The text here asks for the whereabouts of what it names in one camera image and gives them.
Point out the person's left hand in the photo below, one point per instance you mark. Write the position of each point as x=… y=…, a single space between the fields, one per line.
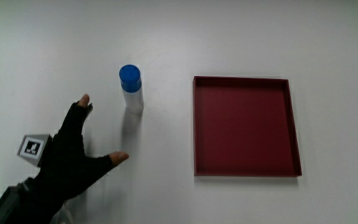
x=64 y=161

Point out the dark red square tray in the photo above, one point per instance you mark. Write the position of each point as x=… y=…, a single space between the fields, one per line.
x=244 y=127

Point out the person's left forearm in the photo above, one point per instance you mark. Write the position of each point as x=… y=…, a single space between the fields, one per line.
x=14 y=203

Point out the white desk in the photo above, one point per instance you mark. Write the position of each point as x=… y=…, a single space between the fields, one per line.
x=228 y=37

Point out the blue-capped white glue stick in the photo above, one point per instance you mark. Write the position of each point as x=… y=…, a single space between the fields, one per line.
x=131 y=88

